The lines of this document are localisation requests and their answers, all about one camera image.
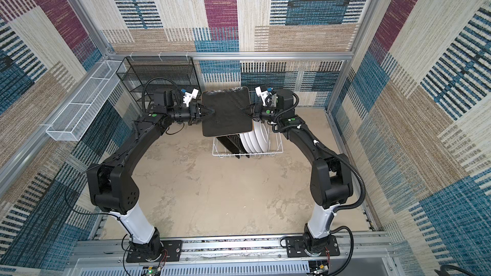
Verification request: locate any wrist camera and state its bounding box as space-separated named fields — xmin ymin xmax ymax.
xmin=254 ymin=86 xmax=276 ymax=107
xmin=181 ymin=88 xmax=199 ymax=107

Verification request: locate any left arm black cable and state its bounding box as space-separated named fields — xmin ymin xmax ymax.
xmin=141 ymin=77 xmax=184 ymax=114

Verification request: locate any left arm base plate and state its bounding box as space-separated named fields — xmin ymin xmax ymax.
xmin=125 ymin=240 xmax=183 ymax=263

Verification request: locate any floral square plate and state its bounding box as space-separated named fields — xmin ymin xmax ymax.
xmin=217 ymin=136 xmax=240 ymax=158

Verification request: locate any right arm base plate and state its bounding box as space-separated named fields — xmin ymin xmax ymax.
xmin=280 ymin=235 xmax=340 ymax=258

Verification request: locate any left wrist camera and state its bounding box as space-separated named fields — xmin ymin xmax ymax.
xmin=181 ymin=88 xmax=199 ymax=107

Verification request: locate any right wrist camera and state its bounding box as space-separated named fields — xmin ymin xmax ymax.
xmin=254 ymin=86 xmax=276 ymax=107

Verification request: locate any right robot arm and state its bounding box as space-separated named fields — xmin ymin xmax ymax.
xmin=239 ymin=87 xmax=366 ymax=256

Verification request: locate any white mesh wall basket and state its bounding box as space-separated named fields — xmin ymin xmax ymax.
xmin=46 ymin=60 xmax=121 ymax=142

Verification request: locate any black square plate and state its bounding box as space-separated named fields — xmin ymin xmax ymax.
xmin=228 ymin=134 xmax=250 ymax=158
xmin=202 ymin=87 xmax=253 ymax=137

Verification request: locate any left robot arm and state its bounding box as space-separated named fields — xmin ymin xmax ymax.
xmin=86 ymin=91 xmax=214 ymax=261

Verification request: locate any black wire shelf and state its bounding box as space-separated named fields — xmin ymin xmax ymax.
xmin=116 ymin=56 xmax=202 ymax=104

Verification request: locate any white wire dish rack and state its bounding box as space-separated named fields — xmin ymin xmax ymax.
xmin=212 ymin=123 xmax=284 ymax=158

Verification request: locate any white round plate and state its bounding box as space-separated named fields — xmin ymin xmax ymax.
xmin=239 ymin=134 xmax=254 ymax=153
xmin=253 ymin=121 xmax=269 ymax=153
xmin=248 ymin=129 xmax=263 ymax=153

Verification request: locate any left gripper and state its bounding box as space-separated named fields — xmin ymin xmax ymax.
xmin=169 ymin=104 xmax=217 ymax=127

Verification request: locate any aluminium mounting rail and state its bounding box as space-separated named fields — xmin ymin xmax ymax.
xmin=64 ymin=232 xmax=404 ymax=275

